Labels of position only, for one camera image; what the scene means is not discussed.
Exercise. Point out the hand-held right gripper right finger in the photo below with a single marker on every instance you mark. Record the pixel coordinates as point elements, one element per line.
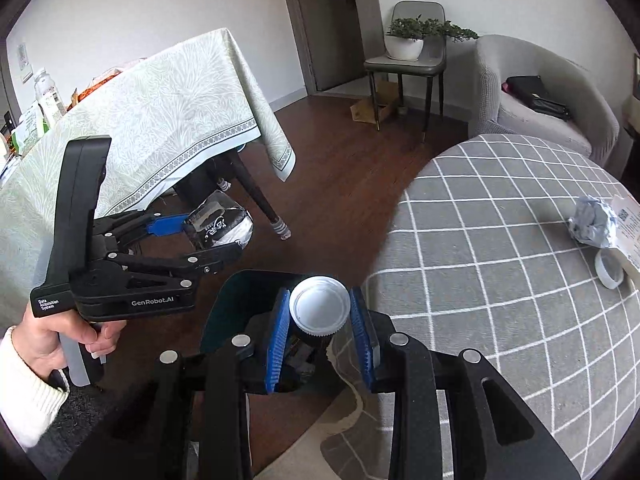
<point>363,342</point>

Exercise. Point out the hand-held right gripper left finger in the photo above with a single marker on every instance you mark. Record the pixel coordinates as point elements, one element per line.
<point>276,347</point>

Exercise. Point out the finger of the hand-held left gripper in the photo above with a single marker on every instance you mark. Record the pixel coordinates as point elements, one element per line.
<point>167,225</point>
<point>200,262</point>

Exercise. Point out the black silver snack bag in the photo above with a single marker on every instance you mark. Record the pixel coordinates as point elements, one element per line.
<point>220,225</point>

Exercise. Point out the black jar white lid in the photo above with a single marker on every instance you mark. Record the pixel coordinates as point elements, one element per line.
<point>320,305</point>

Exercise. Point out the dark green trash bin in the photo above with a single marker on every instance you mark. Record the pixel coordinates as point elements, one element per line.
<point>225,315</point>

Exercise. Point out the person's left forearm white sleeve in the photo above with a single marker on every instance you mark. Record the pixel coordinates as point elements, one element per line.
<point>25,400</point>

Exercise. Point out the person's left hand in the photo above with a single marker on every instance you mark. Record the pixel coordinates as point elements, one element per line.
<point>45,340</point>

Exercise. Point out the black box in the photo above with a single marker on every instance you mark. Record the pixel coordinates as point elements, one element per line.
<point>200,185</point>

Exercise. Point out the dark wooden table leg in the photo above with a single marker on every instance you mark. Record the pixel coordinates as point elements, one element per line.
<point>255,190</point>

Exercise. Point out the green white carton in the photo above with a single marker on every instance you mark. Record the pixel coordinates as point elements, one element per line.
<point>27,130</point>

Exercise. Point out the beige rug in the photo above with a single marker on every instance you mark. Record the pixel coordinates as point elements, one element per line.
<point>300,460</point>

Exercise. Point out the pale green patterned tablecloth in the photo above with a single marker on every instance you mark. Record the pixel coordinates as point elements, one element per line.
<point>150,110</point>

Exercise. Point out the clear plastic bottle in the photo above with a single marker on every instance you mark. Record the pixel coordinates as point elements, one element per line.
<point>47,92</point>

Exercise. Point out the orange snack packets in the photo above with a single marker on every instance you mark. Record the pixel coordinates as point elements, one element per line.
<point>97,85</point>

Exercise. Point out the grey checked tablecloth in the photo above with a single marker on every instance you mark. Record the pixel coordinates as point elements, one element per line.
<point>500,285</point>

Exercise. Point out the grey fuzzy clothing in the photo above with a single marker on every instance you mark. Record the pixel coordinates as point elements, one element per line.
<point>90,420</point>

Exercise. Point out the flat cardboard box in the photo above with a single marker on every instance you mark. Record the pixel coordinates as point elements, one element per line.
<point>365,107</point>

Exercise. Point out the thin white tape roll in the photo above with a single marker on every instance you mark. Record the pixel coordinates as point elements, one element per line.
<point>602,272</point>

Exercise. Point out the grey door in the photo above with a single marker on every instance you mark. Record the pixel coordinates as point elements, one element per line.
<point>325,25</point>

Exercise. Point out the crumpled silver foil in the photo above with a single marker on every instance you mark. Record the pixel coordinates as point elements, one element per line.
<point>592,222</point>

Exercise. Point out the grey chair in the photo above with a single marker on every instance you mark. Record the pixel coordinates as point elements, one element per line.
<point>425,67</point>

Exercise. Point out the white printed card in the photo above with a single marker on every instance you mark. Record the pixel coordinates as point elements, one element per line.
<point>630,230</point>

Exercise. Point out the potted green plant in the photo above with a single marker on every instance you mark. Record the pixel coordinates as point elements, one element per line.
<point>405,47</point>

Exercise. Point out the grey armchair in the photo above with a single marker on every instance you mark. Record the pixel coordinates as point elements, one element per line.
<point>550,60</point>

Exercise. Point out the white wall switch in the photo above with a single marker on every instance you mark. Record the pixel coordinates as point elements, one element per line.
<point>25,62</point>

